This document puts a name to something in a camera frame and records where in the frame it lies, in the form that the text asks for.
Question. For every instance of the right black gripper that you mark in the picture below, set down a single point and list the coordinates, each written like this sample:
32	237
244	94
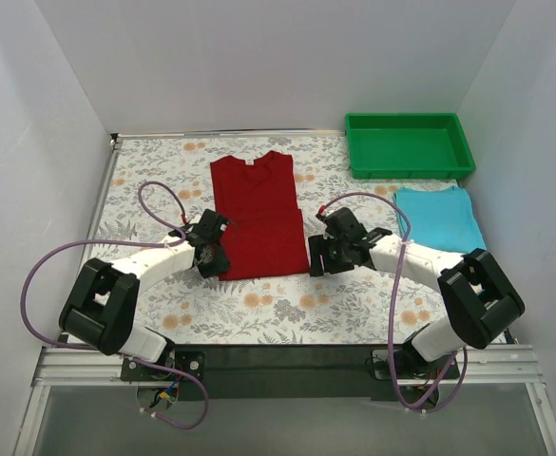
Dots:
325	254

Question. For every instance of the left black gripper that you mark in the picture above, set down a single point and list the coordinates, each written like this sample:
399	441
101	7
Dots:
216	263

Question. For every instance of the red t-shirt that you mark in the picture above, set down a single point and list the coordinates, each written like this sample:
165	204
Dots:
265	236

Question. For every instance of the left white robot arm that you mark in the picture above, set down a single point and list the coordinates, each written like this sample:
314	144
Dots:
101	307

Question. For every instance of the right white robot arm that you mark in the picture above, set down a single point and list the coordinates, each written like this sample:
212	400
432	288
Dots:
480	301

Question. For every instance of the floral patterned table mat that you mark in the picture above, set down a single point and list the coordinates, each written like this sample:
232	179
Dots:
156	181

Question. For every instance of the green plastic tray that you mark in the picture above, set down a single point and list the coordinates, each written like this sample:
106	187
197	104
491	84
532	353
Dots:
407	146

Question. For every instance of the folded turquoise t-shirt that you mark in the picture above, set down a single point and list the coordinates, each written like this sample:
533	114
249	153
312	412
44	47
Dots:
442	220

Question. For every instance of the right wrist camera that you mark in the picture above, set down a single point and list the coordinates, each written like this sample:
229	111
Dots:
329	221

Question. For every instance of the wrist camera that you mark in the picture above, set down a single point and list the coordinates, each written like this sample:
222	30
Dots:
189	233
329	221

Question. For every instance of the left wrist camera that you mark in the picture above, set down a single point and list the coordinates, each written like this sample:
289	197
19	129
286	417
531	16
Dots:
189	233

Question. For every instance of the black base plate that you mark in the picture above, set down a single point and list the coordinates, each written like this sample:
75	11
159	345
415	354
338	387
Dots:
286	371

